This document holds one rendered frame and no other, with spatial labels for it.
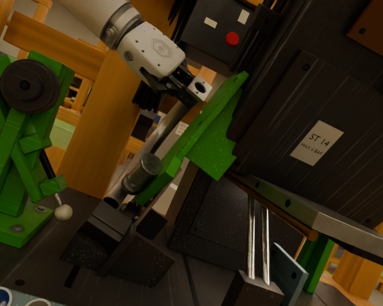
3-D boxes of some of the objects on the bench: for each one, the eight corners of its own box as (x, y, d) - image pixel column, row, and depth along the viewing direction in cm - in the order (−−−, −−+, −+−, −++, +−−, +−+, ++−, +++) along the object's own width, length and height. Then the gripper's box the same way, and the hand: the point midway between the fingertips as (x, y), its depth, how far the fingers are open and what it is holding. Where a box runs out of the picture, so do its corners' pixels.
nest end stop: (106, 252, 45) (119, 242, 42) (75, 232, 44) (86, 220, 40) (110, 246, 46) (123, 236, 43) (79, 226, 45) (90, 214, 41)
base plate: (492, 443, 46) (498, 432, 46) (-314, 217, 26) (-307, 197, 26) (331, 291, 88) (334, 285, 88) (-32, 158, 68) (-28, 150, 68)
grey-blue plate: (269, 365, 38) (312, 275, 38) (257, 361, 38) (300, 271, 37) (246, 317, 48) (280, 244, 47) (236, 314, 47) (270, 240, 47)
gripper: (138, 31, 59) (200, 90, 63) (91, 62, 48) (171, 133, 51) (155, 3, 54) (222, 70, 57) (107, 31, 42) (194, 112, 46)
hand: (190, 92), depth 54 cm, fingers closed on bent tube, 3 cm apart
